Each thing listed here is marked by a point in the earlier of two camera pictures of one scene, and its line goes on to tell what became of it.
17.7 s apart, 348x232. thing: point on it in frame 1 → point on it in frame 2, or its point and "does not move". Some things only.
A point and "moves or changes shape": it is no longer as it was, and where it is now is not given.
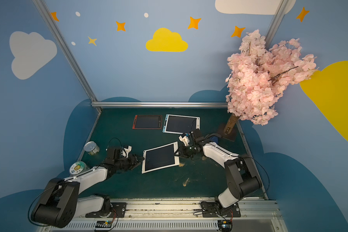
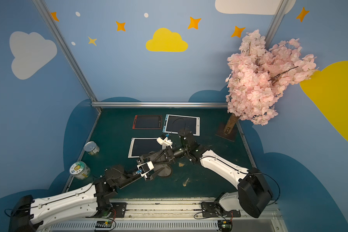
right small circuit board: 226,225 does not move
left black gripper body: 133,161 → 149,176
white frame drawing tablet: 160,157 moves or changes shape
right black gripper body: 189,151 → 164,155
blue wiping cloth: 214,139 → 166,172
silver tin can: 91,147 does not move
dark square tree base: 231,136 does not move
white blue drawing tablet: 180,124 does not move
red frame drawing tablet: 147,122 does not move
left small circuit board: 104,224 does not move
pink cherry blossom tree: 256,77 does not move
